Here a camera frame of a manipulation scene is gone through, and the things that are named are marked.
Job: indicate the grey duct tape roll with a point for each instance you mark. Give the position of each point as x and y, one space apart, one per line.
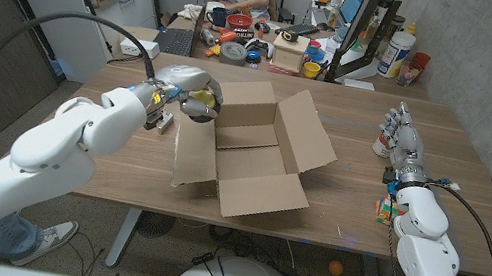
233 53

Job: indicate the small wooden box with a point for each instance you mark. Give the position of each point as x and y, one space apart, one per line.
288 54

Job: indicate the white game controller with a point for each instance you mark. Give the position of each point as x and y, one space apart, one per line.
259 47

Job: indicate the black floor fan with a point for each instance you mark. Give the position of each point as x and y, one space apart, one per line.
154 224

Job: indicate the grey metal bracket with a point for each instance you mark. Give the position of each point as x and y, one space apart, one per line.
166 123

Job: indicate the orange power tool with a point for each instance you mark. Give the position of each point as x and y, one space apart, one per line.
227 36

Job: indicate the orange ball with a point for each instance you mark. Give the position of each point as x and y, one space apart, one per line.
336 268

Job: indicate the patterned drinking glass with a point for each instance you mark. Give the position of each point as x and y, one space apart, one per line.
408 75

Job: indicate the yellow cup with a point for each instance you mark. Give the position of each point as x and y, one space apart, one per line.
311 70

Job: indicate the grey white sneaker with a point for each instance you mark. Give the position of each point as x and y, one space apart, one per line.
50 240

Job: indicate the yellow black measuring tape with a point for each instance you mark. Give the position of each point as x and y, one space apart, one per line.
289 35

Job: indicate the open cardboard box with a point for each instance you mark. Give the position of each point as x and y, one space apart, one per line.
252 159

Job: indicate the blue tape roll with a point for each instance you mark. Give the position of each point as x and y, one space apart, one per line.
253 56

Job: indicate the white cloth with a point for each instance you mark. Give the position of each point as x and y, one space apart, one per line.
190 10

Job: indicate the colourful puzzle cube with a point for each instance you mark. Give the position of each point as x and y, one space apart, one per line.
385 211

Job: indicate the white power strip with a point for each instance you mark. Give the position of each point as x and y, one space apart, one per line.
132 48

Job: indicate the red cup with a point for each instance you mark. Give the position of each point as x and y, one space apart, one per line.
421 60

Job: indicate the black computer monitor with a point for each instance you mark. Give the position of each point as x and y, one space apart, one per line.
366 17

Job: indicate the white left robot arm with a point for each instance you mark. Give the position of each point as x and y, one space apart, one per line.
44 158

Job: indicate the open laptop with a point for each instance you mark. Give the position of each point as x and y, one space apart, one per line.
352 4

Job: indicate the dark blue mug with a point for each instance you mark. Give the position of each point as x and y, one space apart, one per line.
218 17

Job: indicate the red bowl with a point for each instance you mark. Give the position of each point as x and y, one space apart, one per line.
239 21

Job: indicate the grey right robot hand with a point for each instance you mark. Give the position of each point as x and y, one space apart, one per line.
407 146

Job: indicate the red white soup can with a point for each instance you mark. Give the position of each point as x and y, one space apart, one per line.
380 150

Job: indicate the blue cup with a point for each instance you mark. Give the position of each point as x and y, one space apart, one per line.
314 49

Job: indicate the white canister with blue label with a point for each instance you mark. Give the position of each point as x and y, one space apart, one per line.
396 54

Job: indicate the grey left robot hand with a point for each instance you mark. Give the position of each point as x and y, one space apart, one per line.
185 77

